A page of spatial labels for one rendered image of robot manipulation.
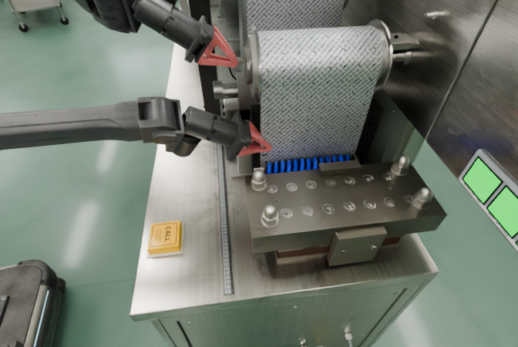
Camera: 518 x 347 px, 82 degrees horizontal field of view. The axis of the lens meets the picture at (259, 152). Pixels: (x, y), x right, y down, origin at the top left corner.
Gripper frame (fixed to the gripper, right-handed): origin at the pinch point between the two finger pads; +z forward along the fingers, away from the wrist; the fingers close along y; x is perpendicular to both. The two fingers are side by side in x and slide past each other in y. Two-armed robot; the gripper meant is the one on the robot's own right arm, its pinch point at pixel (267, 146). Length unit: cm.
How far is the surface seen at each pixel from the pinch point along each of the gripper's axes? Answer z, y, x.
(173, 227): -12.8, 8.3, -24.9
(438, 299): 128, 5, -51
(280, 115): -2.2, 0.3, 8.9
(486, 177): 19.8, 24.4, 25.2
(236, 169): 1.9, -9.7, -18.0
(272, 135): -1.0, 0.2, 3.5
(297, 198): 6.4, 11.9, -1.8
